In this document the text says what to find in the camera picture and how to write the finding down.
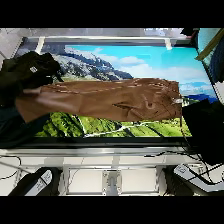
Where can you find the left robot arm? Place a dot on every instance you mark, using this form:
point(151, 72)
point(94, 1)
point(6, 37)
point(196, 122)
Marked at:
point(37, 182)

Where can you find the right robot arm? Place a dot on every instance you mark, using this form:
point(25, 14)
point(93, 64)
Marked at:
point(205, 126)

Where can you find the black garment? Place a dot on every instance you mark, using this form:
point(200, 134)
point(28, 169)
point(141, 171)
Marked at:
point(23, 73)

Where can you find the brown trousers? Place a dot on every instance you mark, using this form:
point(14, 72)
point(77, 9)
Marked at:
point(126, 100)

